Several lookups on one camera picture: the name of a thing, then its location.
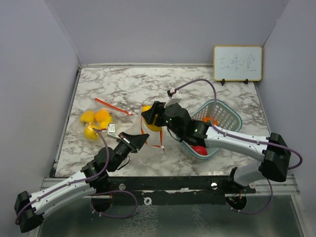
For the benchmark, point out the clear orange-zip bag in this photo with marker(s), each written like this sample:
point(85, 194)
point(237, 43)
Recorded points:
point(118, 113)
point(135, 125)

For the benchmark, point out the orange toy pepper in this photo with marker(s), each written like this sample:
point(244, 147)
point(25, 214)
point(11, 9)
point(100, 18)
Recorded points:
point(209, 120)

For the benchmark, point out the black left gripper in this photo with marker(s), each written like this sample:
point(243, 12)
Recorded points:
point(134, 141)

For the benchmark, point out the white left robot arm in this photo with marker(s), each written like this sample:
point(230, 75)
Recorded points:
point(92, 180)

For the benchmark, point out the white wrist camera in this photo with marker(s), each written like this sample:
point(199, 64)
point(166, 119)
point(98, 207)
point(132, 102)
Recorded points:
point(111, 131)
point(174, 97)

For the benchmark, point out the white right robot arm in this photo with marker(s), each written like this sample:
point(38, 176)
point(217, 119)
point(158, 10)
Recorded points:
point(271, 153)

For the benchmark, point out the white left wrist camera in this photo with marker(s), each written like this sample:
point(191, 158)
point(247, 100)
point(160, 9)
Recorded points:
point(111, 131)

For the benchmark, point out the yellow toy lemon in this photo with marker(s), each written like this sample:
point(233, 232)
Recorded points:
point(103, 117)

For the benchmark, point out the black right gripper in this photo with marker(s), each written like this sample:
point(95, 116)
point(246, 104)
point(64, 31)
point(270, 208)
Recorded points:
point(157, 108)

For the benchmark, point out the yellow toy bell pepper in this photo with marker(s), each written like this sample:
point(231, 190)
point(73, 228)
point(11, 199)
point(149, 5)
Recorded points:
point(87, 117)

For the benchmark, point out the small framed whiteboard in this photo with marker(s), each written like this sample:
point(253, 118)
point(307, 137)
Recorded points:
point(237, 63)

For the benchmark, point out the red toy fruit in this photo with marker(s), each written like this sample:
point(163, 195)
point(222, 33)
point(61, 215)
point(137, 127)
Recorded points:
point(200, 150)

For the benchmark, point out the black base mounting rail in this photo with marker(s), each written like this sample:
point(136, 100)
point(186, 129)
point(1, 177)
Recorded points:
point(165, 190)

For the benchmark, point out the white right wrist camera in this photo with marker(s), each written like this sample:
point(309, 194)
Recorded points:
point(174, 97)

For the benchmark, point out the pale green plastic basket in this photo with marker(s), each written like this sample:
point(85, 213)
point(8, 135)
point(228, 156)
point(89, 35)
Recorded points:
point(226, 117)

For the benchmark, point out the orange-yellow toy bell pepper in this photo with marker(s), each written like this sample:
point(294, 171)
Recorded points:
point(151, 127)

